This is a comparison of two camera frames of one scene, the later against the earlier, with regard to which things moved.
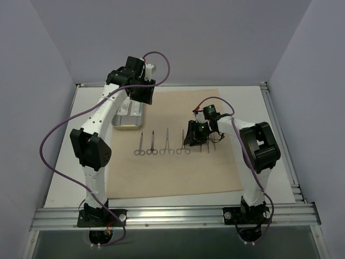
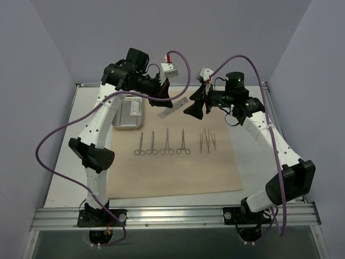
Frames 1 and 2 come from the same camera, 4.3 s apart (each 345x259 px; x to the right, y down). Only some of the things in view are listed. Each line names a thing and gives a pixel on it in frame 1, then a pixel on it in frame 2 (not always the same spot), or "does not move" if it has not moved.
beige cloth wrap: (156, 161) does not move
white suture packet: (123, 109) → (177, 105)
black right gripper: (193, 134) → (206, 97)
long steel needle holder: (171, 151) does not move
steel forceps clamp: (187, 151) does not move
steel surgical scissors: (154, 151) does not move
